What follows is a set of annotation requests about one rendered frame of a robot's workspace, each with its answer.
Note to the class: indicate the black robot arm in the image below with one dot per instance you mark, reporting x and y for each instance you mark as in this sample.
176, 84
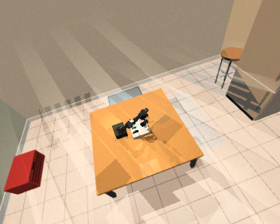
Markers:
129, 125

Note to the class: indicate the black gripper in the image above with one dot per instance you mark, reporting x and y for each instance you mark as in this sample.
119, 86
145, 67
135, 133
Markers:
145, 121

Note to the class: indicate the white flat deck panel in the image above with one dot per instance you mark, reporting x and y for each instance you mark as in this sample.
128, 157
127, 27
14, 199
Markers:
139, 131

